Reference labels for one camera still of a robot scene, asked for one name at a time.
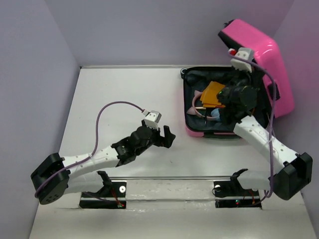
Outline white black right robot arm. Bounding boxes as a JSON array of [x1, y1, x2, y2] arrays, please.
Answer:
[[217, 70, 313, 201]]

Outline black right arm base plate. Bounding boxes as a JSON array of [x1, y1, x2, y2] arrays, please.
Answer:
[[212, 180, 262, 209]]

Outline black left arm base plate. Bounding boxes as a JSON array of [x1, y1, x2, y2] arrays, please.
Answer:
[[79, 180, 127, 210]]

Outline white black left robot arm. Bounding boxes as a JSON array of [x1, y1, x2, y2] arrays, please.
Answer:
[[30, 125, 176, 205]]

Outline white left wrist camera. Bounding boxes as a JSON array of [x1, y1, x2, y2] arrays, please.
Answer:
[[143, 110, 161, 130]]

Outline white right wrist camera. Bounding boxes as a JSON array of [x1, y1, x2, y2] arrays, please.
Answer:
[[228, 47, 254, 73]]

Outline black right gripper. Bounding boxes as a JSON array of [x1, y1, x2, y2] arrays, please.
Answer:
[[217, 62, 266, 99]]

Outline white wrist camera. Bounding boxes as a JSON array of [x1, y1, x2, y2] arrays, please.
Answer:
[[228, 47, 254, 73], [143, 110, 161, 130]]

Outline pink blue cat-ear headphones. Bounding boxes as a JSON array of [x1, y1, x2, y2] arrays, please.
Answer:
[[186, 90, 221, 122]]

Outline pink suitcase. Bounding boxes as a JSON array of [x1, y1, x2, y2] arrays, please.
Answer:
[[180, 19, 295, 138]]

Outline orange cartoon mouse cloth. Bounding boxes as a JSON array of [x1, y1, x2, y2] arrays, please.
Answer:
[[200, 81, 225, 108]]

